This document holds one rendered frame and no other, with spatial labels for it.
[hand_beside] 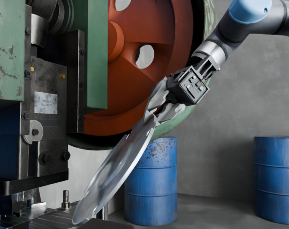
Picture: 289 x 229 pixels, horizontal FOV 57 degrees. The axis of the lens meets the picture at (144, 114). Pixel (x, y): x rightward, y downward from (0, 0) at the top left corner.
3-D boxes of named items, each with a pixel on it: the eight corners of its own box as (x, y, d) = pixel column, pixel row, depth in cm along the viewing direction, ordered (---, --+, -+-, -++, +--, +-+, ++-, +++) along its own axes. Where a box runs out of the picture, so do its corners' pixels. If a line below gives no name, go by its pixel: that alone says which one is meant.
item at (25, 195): (35, 197, 69) (36, 183, 69) (19, 201, 65) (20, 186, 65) (27, 196, 71) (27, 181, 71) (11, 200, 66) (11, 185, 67)
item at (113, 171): (56, 250, 54) (53, 247, 54) (102, 162, 79) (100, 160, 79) (142, 174, 40) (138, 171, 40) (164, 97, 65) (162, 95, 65)
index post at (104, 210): (109, 228, 78) (109, 195, 79) (103, 232, 76) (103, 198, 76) (101, 226, 80) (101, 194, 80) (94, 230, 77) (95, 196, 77)
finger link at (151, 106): (144, 112, 55) (172, 84, 58) (134, 114, 60) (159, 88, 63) (154, 123, 56) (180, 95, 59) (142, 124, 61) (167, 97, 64)
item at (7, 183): (71, 188, 74) (71, 168, 74) (4, 208, 56) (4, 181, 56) (31, 182, 81) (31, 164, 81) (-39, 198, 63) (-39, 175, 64)
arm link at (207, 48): (195, 46, 70) (212, 69, 72) (184, 57, 68) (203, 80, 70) (213, 37, 63) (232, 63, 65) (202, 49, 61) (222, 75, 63)
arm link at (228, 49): (231, 7, 67) (218, 27, 75) (207, 33, 63) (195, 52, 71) (256, 26, 66) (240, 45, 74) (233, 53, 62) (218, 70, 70)
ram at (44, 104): (79, 171, 69) (80, 59, 71) (31, 182, 56) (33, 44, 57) (33, 166, 77) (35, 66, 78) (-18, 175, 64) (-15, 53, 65)
